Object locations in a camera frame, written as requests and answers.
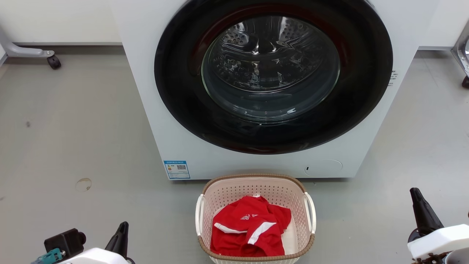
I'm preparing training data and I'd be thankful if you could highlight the white cloth garment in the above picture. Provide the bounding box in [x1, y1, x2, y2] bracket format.
[279, 216, 299, 256]

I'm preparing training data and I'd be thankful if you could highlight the beige perforated laundry basket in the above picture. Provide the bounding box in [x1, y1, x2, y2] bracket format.
[195, 173, 317, 264]

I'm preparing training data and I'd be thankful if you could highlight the teal cable connector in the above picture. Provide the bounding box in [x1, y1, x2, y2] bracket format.
[31, 248, 63, 264]

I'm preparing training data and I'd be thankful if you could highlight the round washer filter cover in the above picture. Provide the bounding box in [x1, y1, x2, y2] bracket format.
[304, 159, 343, 177]

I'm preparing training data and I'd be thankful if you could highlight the black round washing machine door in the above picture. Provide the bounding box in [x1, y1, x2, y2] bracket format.
[154, 0, 394, 155]

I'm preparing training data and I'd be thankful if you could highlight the red garment with white stripes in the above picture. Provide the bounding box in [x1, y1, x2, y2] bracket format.
[210, 195, 292, 257]

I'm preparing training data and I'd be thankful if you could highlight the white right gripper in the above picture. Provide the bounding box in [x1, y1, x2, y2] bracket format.
[407, 187, 469, 261]

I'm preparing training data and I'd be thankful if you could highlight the blue energy label sticker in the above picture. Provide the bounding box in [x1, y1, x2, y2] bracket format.
[164, 160, 191, 180]

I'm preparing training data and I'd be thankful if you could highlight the white front-load washing machine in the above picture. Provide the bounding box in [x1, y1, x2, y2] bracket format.
[109, 0, 440, 181]

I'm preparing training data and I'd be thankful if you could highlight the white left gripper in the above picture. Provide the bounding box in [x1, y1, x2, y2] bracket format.
[58, 221, 130, 264]

